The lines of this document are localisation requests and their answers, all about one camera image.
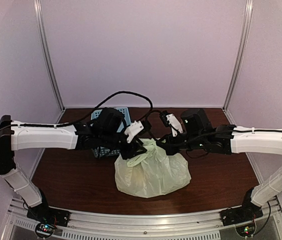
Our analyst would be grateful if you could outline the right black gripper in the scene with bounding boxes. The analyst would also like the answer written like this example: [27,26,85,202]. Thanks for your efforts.
[156,131,206,156]

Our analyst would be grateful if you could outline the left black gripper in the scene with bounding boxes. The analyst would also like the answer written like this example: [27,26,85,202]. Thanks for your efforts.
[100,127,148,160]

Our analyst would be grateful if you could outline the light green plastic bag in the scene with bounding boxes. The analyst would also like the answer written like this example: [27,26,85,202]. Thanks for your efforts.
[114,138,192,199]

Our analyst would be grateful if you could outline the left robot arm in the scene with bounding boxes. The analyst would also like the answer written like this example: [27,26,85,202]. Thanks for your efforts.
[0,107,147,222]

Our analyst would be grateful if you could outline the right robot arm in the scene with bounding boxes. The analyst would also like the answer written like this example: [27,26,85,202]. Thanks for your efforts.
[205,108,282,208]

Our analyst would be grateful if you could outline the light blue perforated basket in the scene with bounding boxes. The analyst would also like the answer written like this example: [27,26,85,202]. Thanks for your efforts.
[90,107,132,159]

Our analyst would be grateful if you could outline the right circuit board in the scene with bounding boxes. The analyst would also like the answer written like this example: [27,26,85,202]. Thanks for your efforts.
[235,223,256,238]

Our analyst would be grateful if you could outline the circuit board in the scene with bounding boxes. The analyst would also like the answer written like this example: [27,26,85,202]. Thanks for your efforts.
[235,223,256,238]
[34,223,56,238]

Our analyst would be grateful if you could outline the left circuit board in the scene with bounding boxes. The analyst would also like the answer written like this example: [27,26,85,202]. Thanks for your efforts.
[34,223,56,238]

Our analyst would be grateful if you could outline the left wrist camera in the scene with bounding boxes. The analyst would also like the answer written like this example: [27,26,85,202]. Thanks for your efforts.
[124,121,145,144]

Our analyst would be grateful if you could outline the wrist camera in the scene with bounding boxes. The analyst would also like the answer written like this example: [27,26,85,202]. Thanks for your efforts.
[159,110,183,137]
[124,121,145,144]

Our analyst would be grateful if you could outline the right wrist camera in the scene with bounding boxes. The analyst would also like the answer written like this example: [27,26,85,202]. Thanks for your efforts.
[159,110,183,137]

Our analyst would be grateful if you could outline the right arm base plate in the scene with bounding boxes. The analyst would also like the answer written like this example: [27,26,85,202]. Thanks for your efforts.
[220,206,263,226]

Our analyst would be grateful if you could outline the front aluminium rail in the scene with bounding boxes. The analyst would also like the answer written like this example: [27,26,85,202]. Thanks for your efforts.
[0,196,282,240]

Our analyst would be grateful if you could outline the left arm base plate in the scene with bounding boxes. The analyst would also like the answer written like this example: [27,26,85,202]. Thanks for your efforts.
[26,208,70,227]

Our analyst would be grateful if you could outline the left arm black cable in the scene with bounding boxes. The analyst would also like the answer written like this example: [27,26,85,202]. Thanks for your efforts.
[0,90,154,173]

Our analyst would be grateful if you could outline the right aluminium frame post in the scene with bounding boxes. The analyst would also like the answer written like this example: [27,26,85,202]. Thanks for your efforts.
[222,0,254,112]

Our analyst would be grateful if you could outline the aluminium frame post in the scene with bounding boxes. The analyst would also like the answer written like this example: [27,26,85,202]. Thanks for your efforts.
[222,0,254,112]
[33,0,66,112]

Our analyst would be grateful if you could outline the left aluminium frame post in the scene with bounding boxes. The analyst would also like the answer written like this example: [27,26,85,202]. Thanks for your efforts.
[33,0,66,112]

